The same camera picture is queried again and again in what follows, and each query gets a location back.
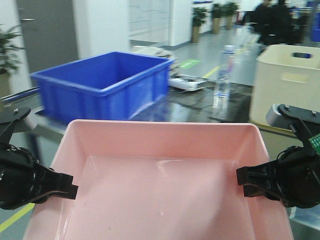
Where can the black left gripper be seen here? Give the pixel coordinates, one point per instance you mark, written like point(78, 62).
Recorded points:
point(16, 176)

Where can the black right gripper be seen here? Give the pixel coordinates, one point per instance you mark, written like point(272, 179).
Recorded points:
point(294, 179)

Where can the pink plastic bin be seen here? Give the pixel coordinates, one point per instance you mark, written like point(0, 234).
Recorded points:
point(158, 181)

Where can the cream plastic storage bin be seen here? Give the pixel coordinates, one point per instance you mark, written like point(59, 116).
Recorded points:
point(285, 74)

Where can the clear water bottle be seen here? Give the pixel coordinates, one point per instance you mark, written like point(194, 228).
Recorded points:
point(224, 75)

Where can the blue plastic crate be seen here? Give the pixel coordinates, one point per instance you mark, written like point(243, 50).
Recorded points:
point(111, 86)

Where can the white handheld device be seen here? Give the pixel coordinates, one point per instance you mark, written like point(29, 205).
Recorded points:
point(187, 82)

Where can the seated person in black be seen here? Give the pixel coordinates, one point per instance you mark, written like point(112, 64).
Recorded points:
point(274, 24)

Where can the potted plant gold pot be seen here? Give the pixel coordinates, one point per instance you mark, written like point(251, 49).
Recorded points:
point(198, 19)

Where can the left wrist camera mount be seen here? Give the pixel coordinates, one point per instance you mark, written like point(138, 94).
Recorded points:
point(15, 120)

